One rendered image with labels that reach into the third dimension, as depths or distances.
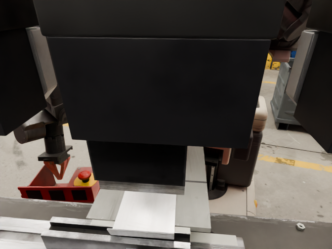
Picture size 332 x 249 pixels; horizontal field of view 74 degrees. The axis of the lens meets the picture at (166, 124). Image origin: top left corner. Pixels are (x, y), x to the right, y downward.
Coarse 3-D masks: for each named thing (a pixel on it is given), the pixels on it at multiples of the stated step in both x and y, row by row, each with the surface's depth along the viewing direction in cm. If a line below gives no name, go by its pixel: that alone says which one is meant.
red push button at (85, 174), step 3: (81, 171) 70; (84, 171) 69; (87, 171) 69; (78, 174) 68; (81, 174) 68; (84, 174) 68; (87, 174) 68; (90, 174) 68; (78, 177) 68; (81, 177) 67; (84, 177) 67; (87, 177) 67; (84, 180) 68; (87, 180) 69
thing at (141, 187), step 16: (96, 144) 22; (112, 144) 22; (128, 144) 21; (144, 144) 21; (160, 144) 21; (96, 160) 23; (112, 160) 23; (128, 160) 22; (144, 160) 22; (160, 160) 22; (176, 160) 22; (96, 176) 24; (112, 176) 24; (128, 176) 23; (144, 176) 23; (160, 176) 23; (176, 176) 23; (160, 192) 25; (176, 192) 25
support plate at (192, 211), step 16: (192, 160) 43; (192, 176) 39; (112, 192) 36; (192, 192) 36; (96, 208) 33; (112, 208) 33; (176, 208) 33; (192, 208) 33; (208, 208) 33; (176, 224) 31; (192, 224) 31; (208, 224) 31
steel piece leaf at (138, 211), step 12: (132, 192) 36; (144, 192) 36; (132, 204) 34; (144, 204) 34; (156, 204) 34; (168, 204) 34; (120, 216) 32; (132, 216) 32; (144, 216) 32; (156, 216) 32; (168, 216) 32; (120, 228) 30; (132, 228) 30; (144, 228) 30; (156, 228) 30; (168, 228) 30
